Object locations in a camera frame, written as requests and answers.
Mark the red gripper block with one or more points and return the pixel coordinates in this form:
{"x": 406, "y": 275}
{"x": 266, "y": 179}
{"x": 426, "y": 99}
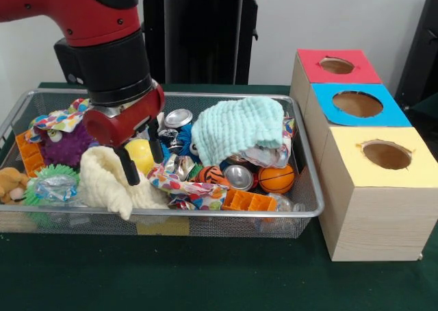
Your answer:
{"x": 119, "y": 122}

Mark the multicolour dotted cloth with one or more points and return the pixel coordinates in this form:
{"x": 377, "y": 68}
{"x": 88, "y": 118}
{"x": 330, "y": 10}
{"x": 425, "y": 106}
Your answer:
{"x": 58, "y": 119}
{"x": 191, "y": 187}

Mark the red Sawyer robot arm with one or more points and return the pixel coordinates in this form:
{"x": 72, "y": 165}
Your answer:
{"x": 102, "y": 61}

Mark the shallow clear mesh bin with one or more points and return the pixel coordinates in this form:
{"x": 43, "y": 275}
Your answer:
{"x": 222, "y": 227}

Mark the wooden box with three holes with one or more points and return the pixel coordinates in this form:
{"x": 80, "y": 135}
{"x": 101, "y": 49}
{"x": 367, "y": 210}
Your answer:
{"x": 376, "y": 222}

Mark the yellow ball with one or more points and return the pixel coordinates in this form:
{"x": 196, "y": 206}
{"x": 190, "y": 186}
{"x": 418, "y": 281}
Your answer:
{"x": 141, "y": 153}

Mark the cream knitted cloth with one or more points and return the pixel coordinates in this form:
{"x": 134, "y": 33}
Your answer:
{"x": 102, "y": 181}

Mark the orange tiger plush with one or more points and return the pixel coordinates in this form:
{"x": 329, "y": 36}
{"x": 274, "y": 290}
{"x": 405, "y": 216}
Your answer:
{"x": 212, "y": 174}

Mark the purple spiky toy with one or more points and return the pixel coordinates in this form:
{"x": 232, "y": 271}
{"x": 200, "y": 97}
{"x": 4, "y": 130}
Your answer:
{"x": 65, "y": 150}

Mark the mint green knitted cloth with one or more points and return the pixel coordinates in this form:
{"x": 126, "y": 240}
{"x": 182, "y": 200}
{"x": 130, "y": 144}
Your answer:
{"x": 236, "y": 126}

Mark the green spiky ball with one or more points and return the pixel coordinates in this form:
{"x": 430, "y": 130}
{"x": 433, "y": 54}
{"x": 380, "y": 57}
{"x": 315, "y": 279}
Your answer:
{"x": 42, "y": 174}

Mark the orange plastic grid tray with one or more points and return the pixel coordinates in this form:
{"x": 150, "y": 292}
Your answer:
{"x": 239, "y": 199}

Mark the orange basketball toy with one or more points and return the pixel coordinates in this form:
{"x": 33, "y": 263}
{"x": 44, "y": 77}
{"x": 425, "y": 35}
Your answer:
{"x": 275, "y": 179}

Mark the dark green side table cloth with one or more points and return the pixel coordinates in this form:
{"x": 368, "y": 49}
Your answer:
{"x": 427, "y": 110}

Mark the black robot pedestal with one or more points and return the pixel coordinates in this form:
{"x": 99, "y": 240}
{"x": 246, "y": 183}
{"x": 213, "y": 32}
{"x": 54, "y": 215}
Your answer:
{"x": 205, "y": 44}

